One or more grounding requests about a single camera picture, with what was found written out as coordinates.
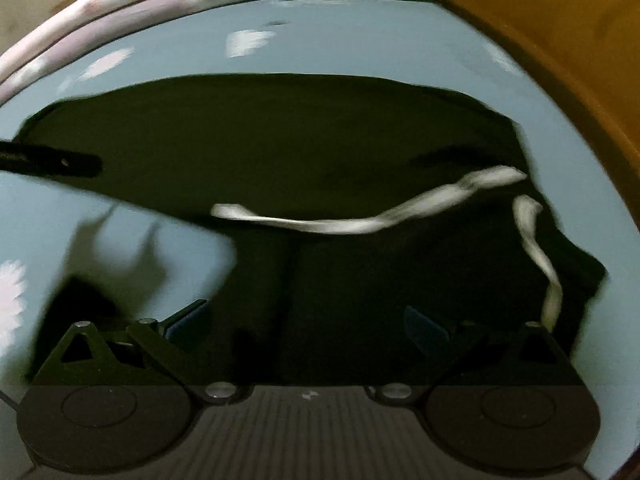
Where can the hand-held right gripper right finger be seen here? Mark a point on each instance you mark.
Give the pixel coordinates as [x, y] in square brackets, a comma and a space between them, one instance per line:
[425, 332]

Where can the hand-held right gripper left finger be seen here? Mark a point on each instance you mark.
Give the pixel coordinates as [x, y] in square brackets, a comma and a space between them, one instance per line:
[189, 322]

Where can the wooden headboard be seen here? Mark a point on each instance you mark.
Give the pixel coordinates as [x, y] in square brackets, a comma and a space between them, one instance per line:
[560, 35]

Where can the purple floral quilt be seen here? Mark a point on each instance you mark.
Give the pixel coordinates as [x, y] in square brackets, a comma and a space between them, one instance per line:
[115, 25]

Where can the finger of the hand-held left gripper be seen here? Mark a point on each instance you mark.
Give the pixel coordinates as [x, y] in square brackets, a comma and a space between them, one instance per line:
[50, 160]

